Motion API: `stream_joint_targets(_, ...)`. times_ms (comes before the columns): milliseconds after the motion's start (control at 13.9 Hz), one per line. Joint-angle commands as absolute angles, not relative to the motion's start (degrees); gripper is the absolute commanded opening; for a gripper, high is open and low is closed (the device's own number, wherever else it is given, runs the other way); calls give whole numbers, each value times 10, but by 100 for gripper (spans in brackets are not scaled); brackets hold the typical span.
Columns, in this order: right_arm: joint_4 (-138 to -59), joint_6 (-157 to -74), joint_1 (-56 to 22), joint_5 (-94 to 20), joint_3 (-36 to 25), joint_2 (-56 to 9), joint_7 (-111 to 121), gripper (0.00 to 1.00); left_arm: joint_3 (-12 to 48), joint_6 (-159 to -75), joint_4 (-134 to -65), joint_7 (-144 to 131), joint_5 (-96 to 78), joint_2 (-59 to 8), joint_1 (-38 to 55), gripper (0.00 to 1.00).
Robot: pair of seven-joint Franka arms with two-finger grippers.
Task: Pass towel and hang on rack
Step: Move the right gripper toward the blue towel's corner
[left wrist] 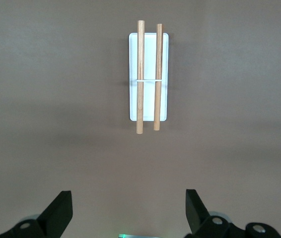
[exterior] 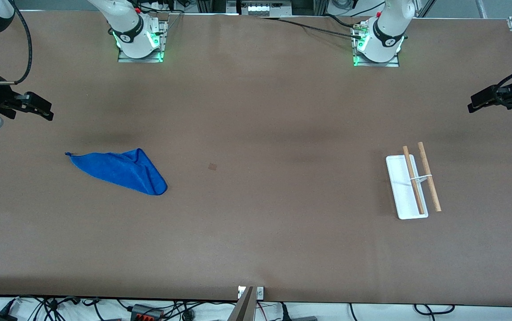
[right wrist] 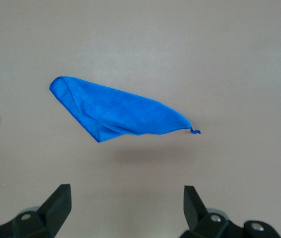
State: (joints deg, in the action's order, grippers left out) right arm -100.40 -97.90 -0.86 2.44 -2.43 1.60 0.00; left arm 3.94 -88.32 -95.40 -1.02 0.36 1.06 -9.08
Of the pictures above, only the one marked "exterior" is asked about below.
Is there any blue microfibre towel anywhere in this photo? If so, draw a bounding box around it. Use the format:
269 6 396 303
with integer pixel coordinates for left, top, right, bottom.
65 148 168 196

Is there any black red power adapter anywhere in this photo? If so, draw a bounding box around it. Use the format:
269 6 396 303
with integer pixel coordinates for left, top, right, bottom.
130 304 164 321

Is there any grey white power strip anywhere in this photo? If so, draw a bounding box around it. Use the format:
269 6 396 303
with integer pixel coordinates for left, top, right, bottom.
240 1 293 17

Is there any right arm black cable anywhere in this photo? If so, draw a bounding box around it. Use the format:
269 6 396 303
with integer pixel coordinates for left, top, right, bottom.
0 0 33 86

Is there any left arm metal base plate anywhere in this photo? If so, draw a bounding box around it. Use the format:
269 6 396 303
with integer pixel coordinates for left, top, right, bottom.
352 18 401 68

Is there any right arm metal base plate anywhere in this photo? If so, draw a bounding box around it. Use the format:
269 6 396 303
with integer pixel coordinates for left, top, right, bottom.
118 20 168 63

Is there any short black table cable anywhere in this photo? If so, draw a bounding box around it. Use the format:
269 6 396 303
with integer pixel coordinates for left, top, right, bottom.
325 13 368 30

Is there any long black table cable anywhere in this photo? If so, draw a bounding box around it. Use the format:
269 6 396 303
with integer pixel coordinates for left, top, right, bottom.
258 16 363 40

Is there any tangled black floor cable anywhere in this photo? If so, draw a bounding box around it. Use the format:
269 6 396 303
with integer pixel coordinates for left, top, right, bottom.
15 295 82 321

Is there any looped black floor cable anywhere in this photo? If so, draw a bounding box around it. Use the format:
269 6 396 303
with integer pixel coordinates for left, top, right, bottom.
414 304 456 316

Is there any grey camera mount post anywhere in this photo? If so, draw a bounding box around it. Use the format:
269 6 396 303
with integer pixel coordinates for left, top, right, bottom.
228 286 257 321

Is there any small metal edge bracket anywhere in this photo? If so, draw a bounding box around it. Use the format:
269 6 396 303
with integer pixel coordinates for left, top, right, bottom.
238 286 265 300

